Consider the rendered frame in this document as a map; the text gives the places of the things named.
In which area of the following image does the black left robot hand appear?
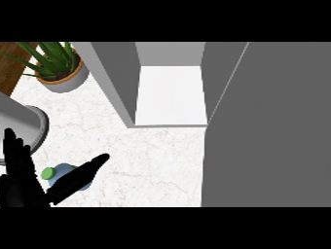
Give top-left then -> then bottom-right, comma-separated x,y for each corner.
0,127 -> 113,208

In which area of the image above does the blue water bottle green cap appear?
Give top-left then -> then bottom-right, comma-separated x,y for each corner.
41,162 -> 95,193

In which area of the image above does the grey open cabinet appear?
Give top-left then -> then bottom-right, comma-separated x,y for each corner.
72,41 -> 249,129

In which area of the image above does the dark grey cabinet door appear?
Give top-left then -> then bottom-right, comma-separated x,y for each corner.
200,41 -> 331,208

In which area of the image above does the grey pot with brown rim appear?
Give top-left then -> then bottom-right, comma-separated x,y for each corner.
33,57 -> 91,94

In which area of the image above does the green leafy plant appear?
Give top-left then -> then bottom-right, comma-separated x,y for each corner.
0,41 -> 84,81

